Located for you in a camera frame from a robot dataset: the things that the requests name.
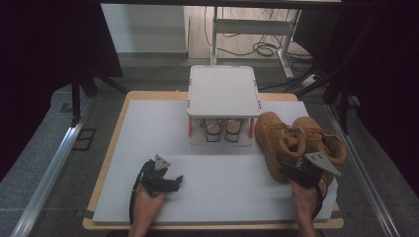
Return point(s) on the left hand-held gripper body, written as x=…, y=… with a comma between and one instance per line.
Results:
x=154, y=181

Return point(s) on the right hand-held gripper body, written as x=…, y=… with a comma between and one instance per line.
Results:
x=308, y=176

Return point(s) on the tan suede boot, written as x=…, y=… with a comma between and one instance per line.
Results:
x=313, y=131
x=273, y=141

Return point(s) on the white two-tier shoe rack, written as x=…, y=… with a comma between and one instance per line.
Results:
x=224, y=92

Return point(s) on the person's right hand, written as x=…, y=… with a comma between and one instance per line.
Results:
x=306, y=200

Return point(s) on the black metal stand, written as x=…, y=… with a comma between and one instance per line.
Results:
x=76, y=98
x=344, y=105

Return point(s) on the black floor outlet plate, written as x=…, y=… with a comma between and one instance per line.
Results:
x=84, y=140

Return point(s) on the white power strip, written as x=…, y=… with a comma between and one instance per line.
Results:
x=309, y=80

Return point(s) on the dark curtain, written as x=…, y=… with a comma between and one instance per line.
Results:
x=388, y=82
x=39, y=65

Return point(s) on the white cabinet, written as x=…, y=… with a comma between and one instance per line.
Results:
x=145, y=29

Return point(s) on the aluminium rail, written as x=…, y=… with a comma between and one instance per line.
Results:
x=362, y=171
x=49, y=177

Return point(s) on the white desk frame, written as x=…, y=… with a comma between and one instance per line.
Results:
x=250, y=26

